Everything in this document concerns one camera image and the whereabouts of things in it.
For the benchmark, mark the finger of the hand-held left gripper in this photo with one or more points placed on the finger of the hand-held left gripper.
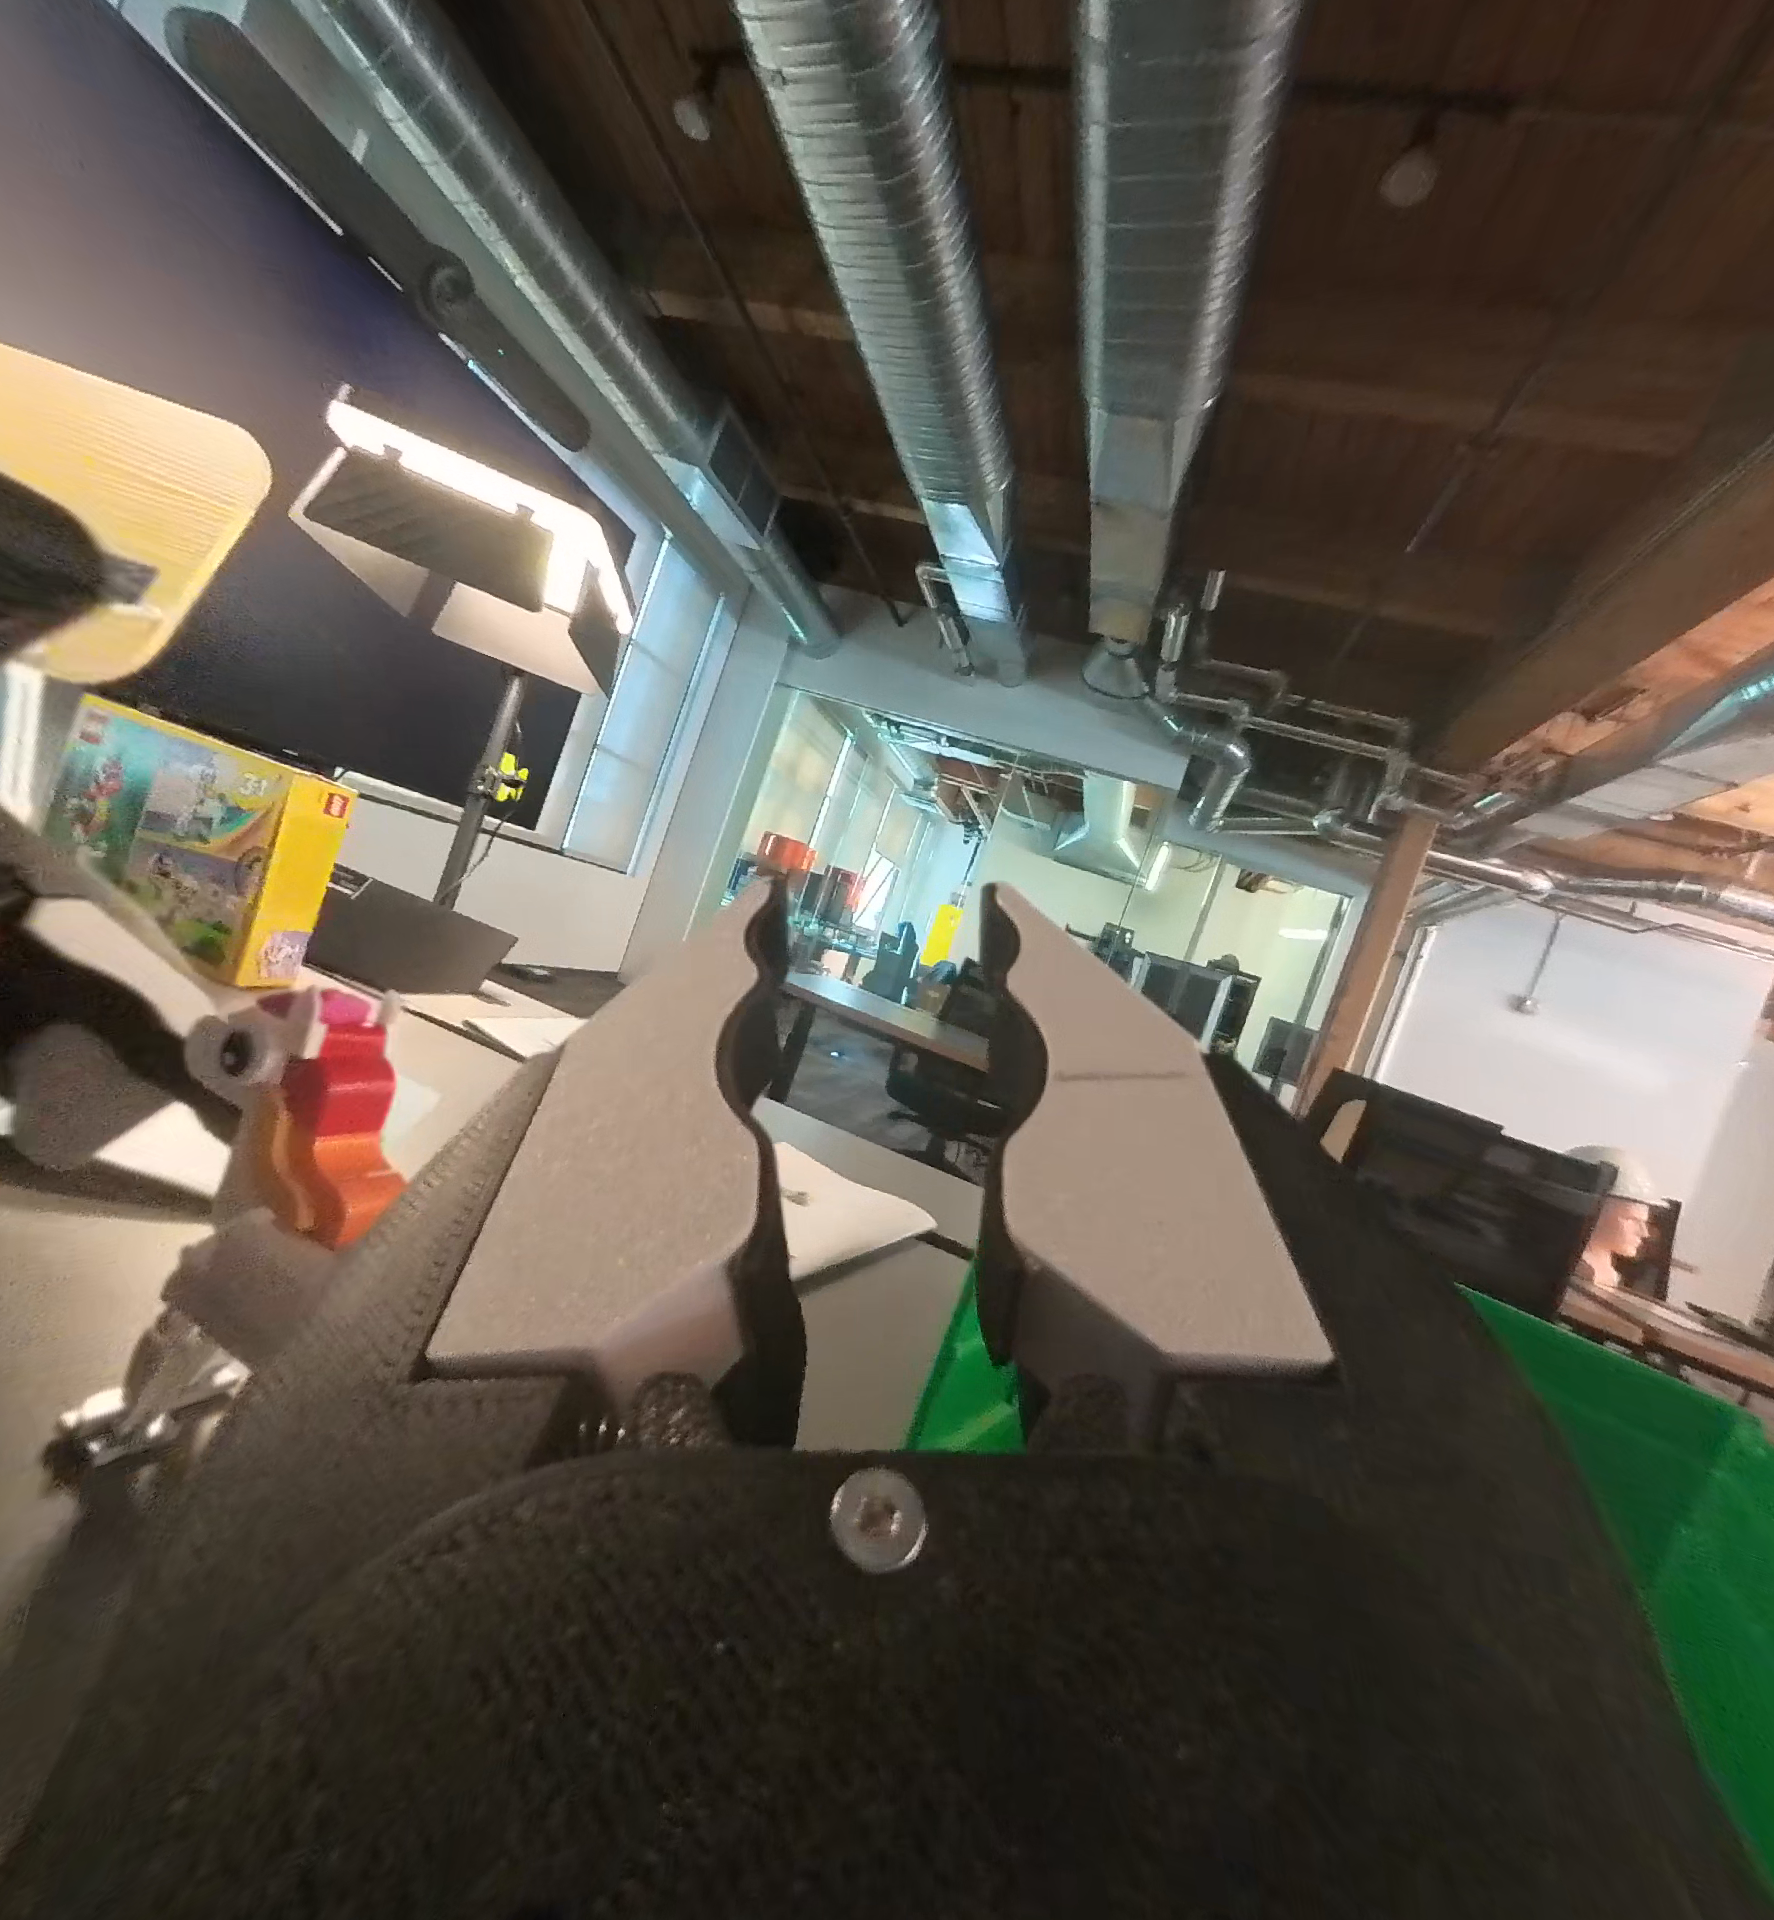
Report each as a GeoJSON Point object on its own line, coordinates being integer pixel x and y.
{"type": "Point", "coordinates": [106, 953]}
{"type": "Point", "coordinates": [78, 1111]}

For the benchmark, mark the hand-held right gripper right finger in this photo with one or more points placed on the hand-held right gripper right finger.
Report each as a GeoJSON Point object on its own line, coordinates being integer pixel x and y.
{"type": "Point", "coordinates": [1171, 1200]}

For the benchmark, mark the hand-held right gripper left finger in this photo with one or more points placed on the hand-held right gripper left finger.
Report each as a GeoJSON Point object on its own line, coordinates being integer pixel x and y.
{"type": "Point", "coordinates": [601, 1200]}

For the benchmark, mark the white lego unicorn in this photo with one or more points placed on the white lego unicorn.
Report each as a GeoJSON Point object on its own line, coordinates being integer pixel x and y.
{"type": "Point", "coordinates": [331, 1111]}

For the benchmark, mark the yellow lego set box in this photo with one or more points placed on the yellow lego set box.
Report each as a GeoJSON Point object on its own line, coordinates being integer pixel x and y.
{"type": "Point", "coordinates": [226, 855]}

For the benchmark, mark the white booklet with yellow picture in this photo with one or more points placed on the white booklet with yellow picture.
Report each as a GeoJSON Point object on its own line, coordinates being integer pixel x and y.
{"type": "Point", "coordinates": [842, 1200]}

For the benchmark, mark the black office chair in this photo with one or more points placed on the black office chair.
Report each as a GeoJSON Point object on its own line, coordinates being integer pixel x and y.
{"type": "Point", "coordinates": [947, 1094]}

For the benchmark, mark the black computer monitor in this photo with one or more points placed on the black computer monitor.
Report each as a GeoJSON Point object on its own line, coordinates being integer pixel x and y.
{"type": "Point", "coordinates": [1457, 1185]}

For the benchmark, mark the black laptop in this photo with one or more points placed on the black laptop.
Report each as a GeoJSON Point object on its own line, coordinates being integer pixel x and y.
{"type": "Point", "coordinates": [422, 937]}

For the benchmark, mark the brown wooden table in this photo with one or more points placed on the brown wooden table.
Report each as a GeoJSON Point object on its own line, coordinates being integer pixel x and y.
{"type": "Point", "coordinates": [887, 1005]}

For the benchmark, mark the yellow poster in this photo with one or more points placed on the yellow poster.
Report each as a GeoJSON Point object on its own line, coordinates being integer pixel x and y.
{"type": "Point", "coordinates": [943, 930]}

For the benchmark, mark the yellow clip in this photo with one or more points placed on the yellow clip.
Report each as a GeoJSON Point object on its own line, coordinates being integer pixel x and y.
{"type": "Point", "coordinates": [501, 777]}

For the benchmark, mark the pale yellow square panel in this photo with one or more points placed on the pale yellow square panel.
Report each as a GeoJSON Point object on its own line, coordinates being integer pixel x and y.
{"type": "Point", "coordinates": [152, 450]}

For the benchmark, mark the mannequin head with cap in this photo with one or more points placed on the mannequin head with cap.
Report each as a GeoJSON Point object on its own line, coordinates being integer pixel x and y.
{"type": "Point", "coordinates": [1620, 1228]}

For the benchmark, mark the studio light panel with stand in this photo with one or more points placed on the studio light panel with stand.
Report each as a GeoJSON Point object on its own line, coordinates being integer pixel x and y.
{"type": "Point", "coordinates": [422, 525]}

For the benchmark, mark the green plastic bin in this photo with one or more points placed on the green plastic bin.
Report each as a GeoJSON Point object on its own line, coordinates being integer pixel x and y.
{"type": "Point", "coordinates": [1728, 1575]}

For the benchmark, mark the black video bar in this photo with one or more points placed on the black video bar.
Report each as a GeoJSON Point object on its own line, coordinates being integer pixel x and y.
{"type": "Point", "coordinates": [377, 226]}

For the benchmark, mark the round ceiling lamp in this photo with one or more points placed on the round ceiling lamp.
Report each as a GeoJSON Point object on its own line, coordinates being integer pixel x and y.
{"type": "Point", "coordinates": [1409, 165]}
{"type": "Point", "coordinates": [691, 116]}

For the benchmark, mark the large dark wall screen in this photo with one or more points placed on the large dark wall screen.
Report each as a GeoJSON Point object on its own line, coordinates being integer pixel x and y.
{"type": "Point", "coordinates": [152, 195]}

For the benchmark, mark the silver ventilation duct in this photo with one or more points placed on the silver ventilation duct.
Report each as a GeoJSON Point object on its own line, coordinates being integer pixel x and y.
{"type": "Point", "coordinates": [887, 300]}
{"type": "Point", "coordinates": [528, 270]}
{"type": "Point", "coordinates": [1171, 300]}

